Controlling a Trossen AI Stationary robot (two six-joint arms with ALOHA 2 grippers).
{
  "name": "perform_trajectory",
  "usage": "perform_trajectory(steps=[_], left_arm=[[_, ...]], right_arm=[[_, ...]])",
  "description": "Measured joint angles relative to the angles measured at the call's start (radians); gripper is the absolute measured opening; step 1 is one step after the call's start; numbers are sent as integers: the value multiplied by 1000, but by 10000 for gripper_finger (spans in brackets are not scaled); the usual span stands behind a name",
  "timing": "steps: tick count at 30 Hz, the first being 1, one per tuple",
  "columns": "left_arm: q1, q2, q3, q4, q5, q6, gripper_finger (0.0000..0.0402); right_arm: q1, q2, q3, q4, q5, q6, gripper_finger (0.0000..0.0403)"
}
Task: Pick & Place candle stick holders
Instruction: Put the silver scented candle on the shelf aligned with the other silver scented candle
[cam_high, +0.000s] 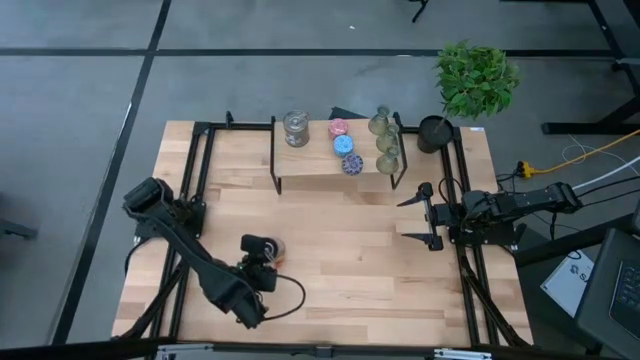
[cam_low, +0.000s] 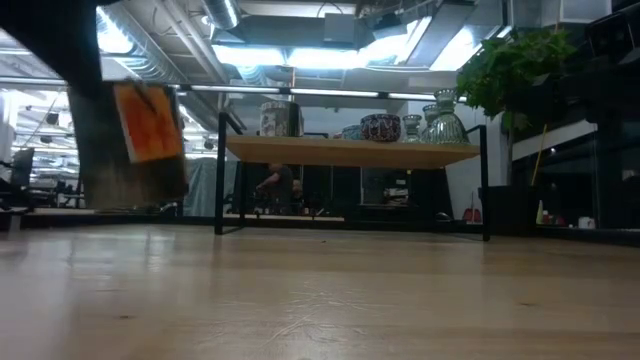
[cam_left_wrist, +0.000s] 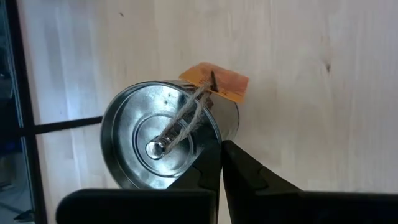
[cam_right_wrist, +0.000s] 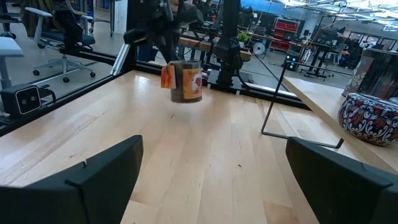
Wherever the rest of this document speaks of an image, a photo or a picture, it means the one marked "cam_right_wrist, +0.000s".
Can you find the silver aluminium frame profile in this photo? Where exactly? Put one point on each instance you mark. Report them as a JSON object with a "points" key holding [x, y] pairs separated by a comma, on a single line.
{"points": [[121, 59]]}

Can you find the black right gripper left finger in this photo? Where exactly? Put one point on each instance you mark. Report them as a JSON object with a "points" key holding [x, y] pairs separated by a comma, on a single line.
{"points": [[77, 193]]}

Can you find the black table-level camera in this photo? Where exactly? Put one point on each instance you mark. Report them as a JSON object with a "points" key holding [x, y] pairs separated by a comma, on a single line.
{"points": [[25, 99]]}

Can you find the black aluminium table frame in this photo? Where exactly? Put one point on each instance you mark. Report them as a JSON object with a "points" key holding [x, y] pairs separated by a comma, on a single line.
{"points": [[77, 93]]}

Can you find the white floor fan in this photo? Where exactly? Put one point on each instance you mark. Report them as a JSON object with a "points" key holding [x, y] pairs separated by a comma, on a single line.
{"points": [[258, 48]]}

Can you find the white desk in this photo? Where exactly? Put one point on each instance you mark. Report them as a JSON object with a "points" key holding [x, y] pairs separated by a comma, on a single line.
{"points": [[9, 46]]}

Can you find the wooden workbench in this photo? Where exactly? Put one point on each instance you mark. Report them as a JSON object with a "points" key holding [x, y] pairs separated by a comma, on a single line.
{"points": [[199, 45]]}

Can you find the dark red floral candle tin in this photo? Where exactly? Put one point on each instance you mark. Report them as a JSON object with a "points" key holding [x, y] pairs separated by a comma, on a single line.
{"points": [[367, 119]]}

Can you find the blue patterned candle tin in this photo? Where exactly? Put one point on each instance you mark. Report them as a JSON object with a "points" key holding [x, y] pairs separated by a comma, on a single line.
{"points": [[394, 100]]}

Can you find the small potted plant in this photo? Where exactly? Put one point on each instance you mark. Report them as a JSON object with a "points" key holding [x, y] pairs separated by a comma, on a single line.
{"points": [[243, 36]]}

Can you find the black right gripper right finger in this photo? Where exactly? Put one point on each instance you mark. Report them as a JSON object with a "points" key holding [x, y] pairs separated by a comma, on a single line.
{"points": [[348, 196]]}

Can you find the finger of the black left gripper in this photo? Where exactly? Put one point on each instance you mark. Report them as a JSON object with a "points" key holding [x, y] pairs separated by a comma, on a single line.
{"points": [[178, 43], [165, 46]]}

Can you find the wooden shelf riser black legs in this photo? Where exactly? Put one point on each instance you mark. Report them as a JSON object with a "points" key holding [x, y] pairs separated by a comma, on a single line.
{"points": [[317, 99]]}

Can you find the silver candle can orange label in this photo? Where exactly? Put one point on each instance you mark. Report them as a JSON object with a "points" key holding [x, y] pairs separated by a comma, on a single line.
{"points": [[191, 84]]}

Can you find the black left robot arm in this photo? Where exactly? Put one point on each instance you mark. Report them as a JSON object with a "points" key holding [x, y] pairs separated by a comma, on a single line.
{"points": [[228, 46]]}

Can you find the white office chair blue seat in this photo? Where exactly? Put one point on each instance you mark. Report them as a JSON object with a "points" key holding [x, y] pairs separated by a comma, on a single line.
{"points": [[88, 40]]}

